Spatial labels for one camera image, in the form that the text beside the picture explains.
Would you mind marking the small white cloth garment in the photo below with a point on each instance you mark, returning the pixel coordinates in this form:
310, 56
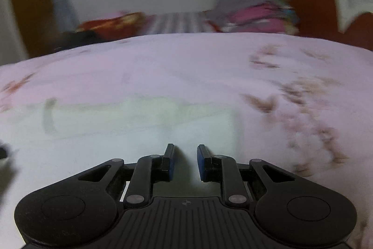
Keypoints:
145, 126

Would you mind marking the red patterned pillow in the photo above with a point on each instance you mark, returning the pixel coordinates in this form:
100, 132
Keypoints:
113, 21

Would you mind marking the grey striped bed sheet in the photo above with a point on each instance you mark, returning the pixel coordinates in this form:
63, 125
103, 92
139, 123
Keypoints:
177, 22

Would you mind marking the dark cloth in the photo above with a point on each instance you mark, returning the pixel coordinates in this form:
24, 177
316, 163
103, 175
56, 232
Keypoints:
78, 39

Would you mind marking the pink floral blanket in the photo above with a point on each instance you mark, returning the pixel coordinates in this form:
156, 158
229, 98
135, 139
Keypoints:
174, 68

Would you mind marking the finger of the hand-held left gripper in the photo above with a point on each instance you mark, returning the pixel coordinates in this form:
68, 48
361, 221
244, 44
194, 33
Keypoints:
2, 151

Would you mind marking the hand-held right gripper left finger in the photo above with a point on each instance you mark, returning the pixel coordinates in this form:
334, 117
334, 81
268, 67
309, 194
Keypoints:
171, 163

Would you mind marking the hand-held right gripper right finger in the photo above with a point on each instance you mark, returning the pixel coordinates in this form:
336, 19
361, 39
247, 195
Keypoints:
200, 163

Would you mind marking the pile of folded clothes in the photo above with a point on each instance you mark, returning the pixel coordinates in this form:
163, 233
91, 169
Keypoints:
250, 11

